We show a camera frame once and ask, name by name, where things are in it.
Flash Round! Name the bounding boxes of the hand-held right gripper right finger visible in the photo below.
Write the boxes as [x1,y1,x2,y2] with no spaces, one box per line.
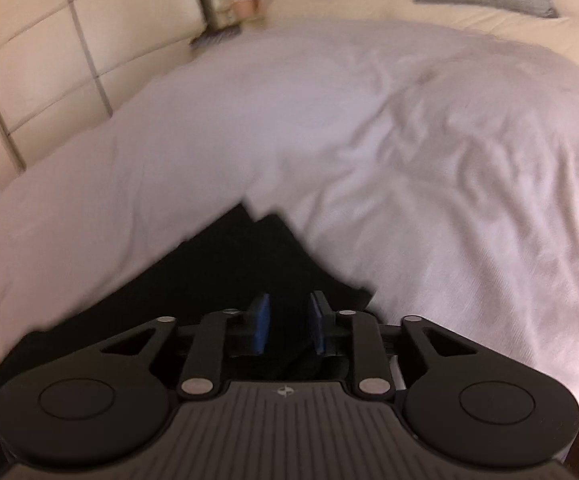
[308,291,475,401]

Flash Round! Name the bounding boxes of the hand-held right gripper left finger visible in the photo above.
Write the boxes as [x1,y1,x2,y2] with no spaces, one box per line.
[94,293,271,401]

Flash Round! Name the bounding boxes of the black pants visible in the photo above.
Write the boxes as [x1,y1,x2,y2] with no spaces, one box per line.
[0,202,377,397]

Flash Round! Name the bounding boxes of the white duvet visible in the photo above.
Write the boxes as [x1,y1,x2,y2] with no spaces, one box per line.
[0,17,579,403]

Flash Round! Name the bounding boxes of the bedside shelf with items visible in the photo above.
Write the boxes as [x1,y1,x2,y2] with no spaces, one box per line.
[189,0,270,50]

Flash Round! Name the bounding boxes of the white pillow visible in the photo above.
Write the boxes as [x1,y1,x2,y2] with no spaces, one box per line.
[264,0,579,91]

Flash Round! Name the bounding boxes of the cream panelled wardrobe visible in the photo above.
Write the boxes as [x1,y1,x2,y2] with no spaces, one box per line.
[0,0,211,198]

